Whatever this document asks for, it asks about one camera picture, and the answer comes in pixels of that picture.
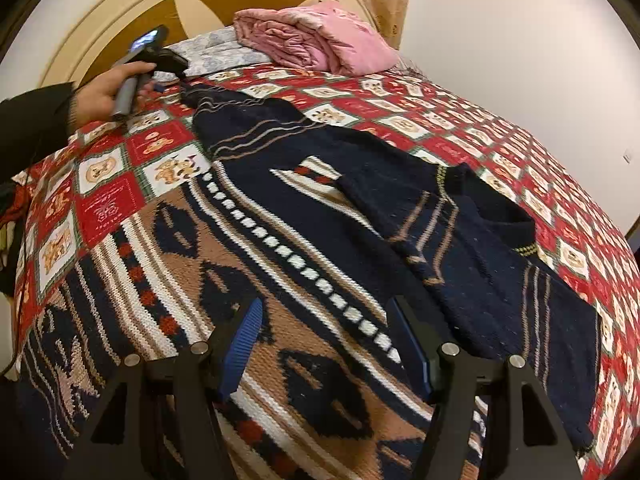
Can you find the red bear printed blanket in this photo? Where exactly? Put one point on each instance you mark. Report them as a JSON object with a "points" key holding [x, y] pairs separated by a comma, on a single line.
{"points": [[165, 145]]}

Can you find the navy patterned knitted sweater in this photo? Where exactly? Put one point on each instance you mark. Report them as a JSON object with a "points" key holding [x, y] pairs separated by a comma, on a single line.
{"points": [[310, 220]]}

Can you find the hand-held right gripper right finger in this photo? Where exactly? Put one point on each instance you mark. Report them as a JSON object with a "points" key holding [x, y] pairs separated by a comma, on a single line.
{"points": [[415, 352]]}

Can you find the grey floral pillow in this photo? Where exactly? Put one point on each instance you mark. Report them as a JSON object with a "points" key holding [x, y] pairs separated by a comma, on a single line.
{"points": [[215, 52]]}

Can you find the dark cloth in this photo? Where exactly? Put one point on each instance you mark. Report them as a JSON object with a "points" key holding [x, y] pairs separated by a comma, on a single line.
{"points": [[6, 260]]}

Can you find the person's left forearm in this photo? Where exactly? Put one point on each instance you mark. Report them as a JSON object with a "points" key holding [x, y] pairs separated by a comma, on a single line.
{"points": [[35, 115]]}

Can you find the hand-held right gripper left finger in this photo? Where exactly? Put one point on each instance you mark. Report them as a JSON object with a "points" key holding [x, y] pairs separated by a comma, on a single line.
{"points": [[245, 346]]}

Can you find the white wall outlet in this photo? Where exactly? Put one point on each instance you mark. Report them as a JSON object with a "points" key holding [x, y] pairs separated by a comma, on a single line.
{"points": [[629, 156]]}

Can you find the beige patterned curtain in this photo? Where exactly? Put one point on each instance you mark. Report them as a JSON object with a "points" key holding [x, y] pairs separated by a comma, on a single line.
{"points": [[390, 0]]}

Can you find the person's left hand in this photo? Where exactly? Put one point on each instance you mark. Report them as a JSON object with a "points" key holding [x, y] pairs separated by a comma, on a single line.
{"points": [[97, 97]]}

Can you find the pink folded quilt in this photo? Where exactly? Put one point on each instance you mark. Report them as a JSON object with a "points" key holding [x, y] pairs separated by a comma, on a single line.
{"points": [[320, 35]]}

